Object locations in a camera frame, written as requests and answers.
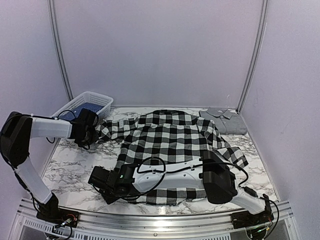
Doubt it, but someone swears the black white plaid shirt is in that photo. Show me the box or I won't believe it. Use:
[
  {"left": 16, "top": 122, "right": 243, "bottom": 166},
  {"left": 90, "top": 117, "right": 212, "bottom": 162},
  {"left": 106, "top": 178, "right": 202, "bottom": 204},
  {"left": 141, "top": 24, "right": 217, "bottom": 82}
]
[{"left": 96, "top": 110, "right": 248, "bottom": 206}]

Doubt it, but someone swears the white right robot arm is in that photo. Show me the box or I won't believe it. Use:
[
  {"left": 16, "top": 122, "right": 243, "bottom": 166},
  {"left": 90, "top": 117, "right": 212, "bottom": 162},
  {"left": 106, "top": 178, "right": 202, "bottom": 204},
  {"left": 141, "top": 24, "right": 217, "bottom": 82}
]
[{"left": 88, "top": 151, "right": 274, "bottom": 224}]

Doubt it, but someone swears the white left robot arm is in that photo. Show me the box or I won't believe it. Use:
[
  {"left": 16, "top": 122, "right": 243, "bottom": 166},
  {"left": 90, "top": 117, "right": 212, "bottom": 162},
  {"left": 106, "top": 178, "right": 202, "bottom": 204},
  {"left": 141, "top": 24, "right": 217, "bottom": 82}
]
[{"left": 0, "top": 109, "right": 100, "bottom": 223}]

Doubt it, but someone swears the blue shirt in basket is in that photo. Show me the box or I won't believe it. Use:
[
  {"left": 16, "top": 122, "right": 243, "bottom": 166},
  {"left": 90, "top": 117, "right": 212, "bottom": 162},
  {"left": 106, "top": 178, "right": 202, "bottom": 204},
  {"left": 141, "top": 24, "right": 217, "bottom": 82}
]
[{"left": 61, "top": 102, "right": 105, "bottom": 123}]

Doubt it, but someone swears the white plastic basket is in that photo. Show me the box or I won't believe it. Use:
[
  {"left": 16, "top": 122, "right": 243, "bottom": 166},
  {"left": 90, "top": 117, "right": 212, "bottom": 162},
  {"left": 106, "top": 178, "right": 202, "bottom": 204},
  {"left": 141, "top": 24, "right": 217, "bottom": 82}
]
[{"left": 52, "top": 91, "right": 114, "bottom": 125}]

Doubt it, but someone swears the folded grey shirt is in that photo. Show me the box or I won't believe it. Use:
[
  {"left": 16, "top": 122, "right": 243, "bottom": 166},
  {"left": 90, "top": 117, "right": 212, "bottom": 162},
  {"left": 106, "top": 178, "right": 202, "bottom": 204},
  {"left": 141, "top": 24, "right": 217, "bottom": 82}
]
[{"left": 199, "top": 107, "right": 248, "bottom": 135}]

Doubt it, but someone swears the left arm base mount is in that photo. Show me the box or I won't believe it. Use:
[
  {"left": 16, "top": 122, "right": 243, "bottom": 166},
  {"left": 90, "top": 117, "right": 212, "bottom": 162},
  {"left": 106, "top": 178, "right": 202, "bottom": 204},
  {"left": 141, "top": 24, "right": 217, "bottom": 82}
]
[{"left": 36, "top": 208, "right": 80, "bottom": 228}]

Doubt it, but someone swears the aluminium front frame rail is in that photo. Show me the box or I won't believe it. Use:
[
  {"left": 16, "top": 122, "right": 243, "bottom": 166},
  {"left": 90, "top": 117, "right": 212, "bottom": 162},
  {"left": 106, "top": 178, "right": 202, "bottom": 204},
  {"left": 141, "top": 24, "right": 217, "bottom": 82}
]
[{"left": 9, "top": 198, "right": 300, "bottom": 240}]

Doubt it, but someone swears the left aluminium corner post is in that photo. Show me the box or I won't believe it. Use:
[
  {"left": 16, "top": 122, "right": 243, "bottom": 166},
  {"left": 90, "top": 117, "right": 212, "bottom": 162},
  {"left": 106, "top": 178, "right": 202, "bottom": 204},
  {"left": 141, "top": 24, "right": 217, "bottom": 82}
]
[{"left": 47, "top": 0, "right": 74, "bottom": 101}]

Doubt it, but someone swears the aluminium corner post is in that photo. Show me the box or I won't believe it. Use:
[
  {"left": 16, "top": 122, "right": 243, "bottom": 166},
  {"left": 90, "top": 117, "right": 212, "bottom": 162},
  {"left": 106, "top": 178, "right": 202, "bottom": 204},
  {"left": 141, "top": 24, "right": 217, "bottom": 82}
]
[
  {"left": 47, "top": 0, "right": 74, "bottom": 101},
  {"left": 236, "top": 0, "right": 270, "bottom": 114}
]

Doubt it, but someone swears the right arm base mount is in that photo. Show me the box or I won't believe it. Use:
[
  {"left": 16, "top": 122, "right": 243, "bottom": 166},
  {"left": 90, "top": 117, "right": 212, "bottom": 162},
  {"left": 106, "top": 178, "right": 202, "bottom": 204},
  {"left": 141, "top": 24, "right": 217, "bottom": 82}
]
[{"left": 231, "top": 211, "right": 274, "bottom": 229}]

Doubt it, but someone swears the right aluminium corner post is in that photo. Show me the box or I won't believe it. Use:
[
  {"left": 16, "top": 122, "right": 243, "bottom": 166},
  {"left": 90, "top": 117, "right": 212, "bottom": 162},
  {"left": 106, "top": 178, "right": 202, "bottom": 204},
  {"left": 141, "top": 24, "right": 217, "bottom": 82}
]
[{"left": 236, "top": 0, "right": 270, "bottom": 114}]

